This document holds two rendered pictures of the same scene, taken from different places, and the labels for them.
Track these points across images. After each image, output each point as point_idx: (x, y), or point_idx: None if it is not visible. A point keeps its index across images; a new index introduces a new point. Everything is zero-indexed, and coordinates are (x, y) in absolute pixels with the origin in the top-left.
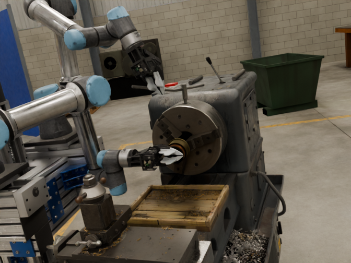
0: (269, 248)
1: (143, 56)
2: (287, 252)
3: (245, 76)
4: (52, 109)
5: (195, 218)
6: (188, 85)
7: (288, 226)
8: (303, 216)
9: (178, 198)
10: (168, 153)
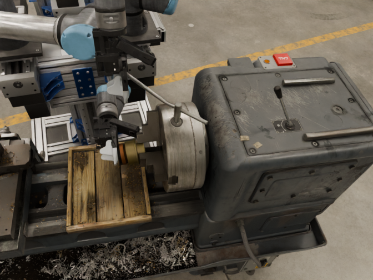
0: (161, 275)
1: (112, 49)
2: (292, 269)
3: (341, 145)
4: (26, 36)
5: (82, 211)
6: (275, 85)
7: (338, 256)
8: (368, 269)
9: (124, 178)
10: (104, 152)
